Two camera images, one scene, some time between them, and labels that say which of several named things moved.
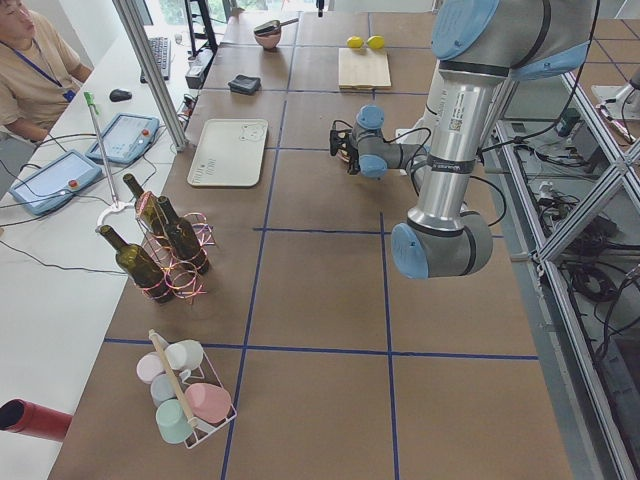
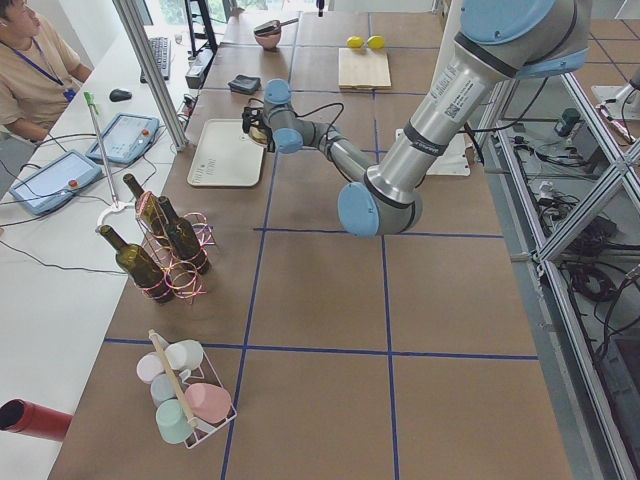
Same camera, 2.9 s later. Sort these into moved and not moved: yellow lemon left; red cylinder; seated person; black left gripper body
Moved: black left gripper body
Not moved: red cylinder; yellow lemon left; seated person
